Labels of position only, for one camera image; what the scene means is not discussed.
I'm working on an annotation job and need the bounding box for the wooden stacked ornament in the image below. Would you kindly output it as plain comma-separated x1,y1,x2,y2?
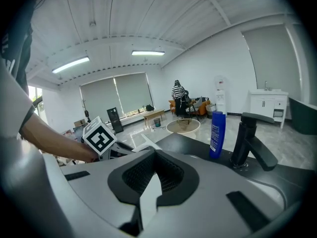
176,118,193,129

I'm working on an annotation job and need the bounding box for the long ceiling light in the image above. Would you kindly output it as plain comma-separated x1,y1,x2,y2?
51,56,90,74
131,50,166,57

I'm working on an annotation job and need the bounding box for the orange sofa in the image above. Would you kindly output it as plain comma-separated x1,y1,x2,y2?
168,98,212,115

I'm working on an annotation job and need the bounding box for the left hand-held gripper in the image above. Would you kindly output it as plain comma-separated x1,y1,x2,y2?
80,116,163,161

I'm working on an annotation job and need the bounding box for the coat stand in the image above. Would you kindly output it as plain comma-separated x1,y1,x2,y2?
81,99,92,124

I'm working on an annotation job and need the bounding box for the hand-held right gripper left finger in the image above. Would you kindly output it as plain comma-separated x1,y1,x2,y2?
60,149,157,233

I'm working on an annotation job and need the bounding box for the black tower appliance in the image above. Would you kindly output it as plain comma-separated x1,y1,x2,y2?
106,107,124,134

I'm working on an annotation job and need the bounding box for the dark green bathtub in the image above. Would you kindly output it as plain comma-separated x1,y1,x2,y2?
288,97,317,136

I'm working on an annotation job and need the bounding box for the white water dispenser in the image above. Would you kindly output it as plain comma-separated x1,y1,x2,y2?
213,75,228,117

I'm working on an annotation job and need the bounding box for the grey roller blind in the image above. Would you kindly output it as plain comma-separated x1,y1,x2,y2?
114,72,154,116
79,77,123,124

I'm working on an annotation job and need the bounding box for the person's shirt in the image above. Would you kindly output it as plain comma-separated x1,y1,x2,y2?
0,21,43,146

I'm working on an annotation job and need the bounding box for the low wooden table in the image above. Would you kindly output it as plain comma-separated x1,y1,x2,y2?
143,109,166,128

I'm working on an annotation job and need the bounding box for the round white table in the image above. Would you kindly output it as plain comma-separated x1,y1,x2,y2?
166,118,201,134

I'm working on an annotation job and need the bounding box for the black faucet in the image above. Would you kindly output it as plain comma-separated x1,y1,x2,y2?
230,112,279,172

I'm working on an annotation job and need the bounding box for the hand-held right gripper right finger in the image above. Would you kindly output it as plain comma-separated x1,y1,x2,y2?
140,150,286,235

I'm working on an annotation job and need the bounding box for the white sink cabinet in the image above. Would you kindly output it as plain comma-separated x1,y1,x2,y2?
248,89,289,129

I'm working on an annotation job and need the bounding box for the blue plastic bottle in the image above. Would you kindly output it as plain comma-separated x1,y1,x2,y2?
209,111,227,159

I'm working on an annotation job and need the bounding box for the wooden chair with grey cushion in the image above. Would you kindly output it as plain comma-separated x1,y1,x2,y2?
185,96,207,120

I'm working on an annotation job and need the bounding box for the person's left forearm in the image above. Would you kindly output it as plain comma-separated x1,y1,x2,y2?
19,112,100,163

